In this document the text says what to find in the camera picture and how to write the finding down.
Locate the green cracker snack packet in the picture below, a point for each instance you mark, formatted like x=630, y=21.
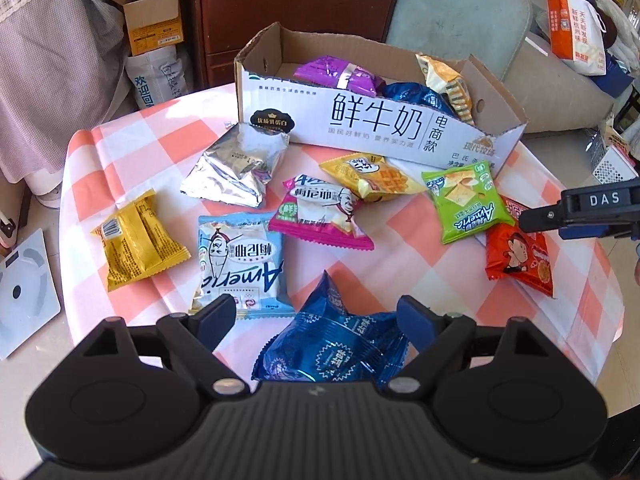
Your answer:
x=465, y=205

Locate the orange white paper bag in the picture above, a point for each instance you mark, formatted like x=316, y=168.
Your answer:
x=575, y=35

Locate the small yellow cardboard box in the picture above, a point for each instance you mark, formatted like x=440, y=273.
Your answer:
x=150, y=20

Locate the white printed cardboard box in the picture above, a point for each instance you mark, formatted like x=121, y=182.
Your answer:
x=310, y=110

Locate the grey checked cover cloth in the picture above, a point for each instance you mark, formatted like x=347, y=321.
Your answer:
x=50, y=85

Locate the yellow striped snack packet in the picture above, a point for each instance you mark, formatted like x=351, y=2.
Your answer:
x=445, y=80

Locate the purple snack packet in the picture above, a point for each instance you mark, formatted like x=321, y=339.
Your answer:
x=330, y=72

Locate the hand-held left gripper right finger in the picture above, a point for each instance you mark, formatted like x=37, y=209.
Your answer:
x=417, y=325

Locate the blue foil snack packet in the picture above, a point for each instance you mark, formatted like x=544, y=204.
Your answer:
x=330, y=345
x=415, y=95

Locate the dark wooden cabinet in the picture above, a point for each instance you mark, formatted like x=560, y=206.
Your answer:
x=280, y=5

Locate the pale green sofa cushion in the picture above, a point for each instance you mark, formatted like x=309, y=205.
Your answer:
x=460, y=10

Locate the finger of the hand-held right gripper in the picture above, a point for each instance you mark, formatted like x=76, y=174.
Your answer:
x=542, y=220

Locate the orange white checkered tablecloth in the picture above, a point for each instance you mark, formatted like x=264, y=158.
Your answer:
x=425, y=280

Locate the silver foil snack packet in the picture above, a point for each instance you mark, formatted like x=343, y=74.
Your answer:
x=225, y=170

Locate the orange waffle snack packet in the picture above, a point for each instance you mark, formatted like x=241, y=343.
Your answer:
x=370, y=177

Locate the pink snack packet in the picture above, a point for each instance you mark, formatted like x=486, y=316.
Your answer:
x=315, y=210

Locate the light blue snack packet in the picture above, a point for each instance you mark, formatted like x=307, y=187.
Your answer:
x=240, y=260

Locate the grey perforated basket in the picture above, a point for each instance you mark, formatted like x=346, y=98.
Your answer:
x=615, y=167

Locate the red snack packet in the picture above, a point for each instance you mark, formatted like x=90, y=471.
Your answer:
x=520, y=260

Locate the white woven sack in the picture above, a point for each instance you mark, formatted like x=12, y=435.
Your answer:
x=155, y=80

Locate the pale blue bathroom scale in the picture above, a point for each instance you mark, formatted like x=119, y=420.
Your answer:
x=25, y=295

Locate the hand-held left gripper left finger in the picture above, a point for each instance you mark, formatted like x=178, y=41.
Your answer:
x=212, y=322

